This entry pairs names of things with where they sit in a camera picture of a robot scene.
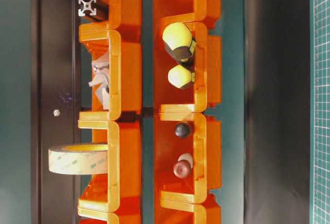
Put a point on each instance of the silver aluminium extrusion end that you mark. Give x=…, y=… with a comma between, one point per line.
x=94, y=10

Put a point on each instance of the orange tape bin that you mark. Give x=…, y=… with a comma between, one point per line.
x=119, y=190

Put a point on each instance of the orange bracket bin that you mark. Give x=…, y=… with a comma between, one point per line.
x=125, y=70

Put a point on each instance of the orange bottom upper-row bin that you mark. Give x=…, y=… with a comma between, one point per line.
x=111, y=215

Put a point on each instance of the orange cutter bin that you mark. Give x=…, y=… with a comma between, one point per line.
x=204, y=144

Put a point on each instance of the small silver screw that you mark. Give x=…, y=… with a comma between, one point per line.
x=56, y=112

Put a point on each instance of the orange top upper-row bin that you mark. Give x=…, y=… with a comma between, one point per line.
x=124, y=14

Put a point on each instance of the green cutting mat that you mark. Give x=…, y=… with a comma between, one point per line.
x=321, y=108

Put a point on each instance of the black round tool handle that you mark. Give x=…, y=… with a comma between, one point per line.
x=182, y=129

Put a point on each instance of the orange screwdriver bin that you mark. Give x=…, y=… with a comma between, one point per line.
x=187, y=68

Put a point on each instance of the small yellow black screwdriver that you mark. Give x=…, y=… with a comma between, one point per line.
x=181, y=77

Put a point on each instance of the dark red tool handle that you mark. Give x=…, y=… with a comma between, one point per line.
x=184, y=165

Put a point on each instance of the orange bottom lower-row bin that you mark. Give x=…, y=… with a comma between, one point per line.
x=208, y=212

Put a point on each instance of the large yellow black screwdriver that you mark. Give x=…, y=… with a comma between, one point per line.
x=179, y=43

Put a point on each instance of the metal corner brackets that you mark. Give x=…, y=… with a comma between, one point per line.
x=101, y=77

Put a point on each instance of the roll of double-sided tape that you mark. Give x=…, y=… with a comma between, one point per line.
x=78, y=159

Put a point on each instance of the orange upper-row bin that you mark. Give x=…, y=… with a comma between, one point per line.
x=111, y=215
x=124, y=14

